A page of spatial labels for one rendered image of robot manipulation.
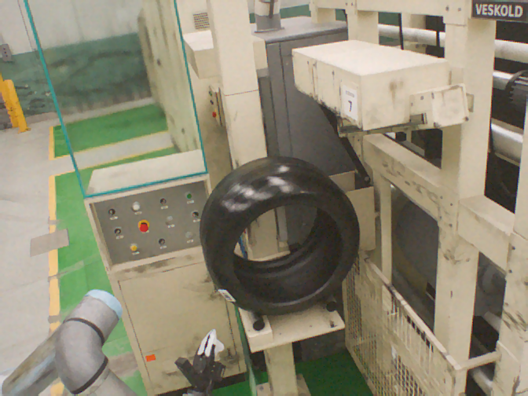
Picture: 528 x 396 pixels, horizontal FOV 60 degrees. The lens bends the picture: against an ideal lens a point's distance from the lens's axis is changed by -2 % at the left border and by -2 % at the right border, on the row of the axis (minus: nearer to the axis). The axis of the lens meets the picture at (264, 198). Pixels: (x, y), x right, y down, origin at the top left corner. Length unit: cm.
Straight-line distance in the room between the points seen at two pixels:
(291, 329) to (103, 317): 80
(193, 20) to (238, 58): 332
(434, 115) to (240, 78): 80
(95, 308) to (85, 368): 16
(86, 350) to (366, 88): 94
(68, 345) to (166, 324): 123
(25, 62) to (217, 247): 932
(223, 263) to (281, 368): 100
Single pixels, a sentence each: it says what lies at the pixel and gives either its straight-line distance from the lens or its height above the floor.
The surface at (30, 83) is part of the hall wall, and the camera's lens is 1065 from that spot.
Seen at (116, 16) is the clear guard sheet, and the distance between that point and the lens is 196.
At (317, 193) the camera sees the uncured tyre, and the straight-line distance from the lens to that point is 151.
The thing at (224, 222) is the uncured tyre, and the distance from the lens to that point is 149.
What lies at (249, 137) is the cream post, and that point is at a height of 148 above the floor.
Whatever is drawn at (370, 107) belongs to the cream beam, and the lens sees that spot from 121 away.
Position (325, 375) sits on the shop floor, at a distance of 277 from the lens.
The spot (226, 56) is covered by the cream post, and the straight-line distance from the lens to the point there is 171.
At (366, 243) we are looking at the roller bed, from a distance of 206.
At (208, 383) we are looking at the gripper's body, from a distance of 161.
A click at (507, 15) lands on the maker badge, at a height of 189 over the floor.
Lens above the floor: 202
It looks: 25 degrees down
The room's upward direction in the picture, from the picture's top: 8 degrees counter-clockwise
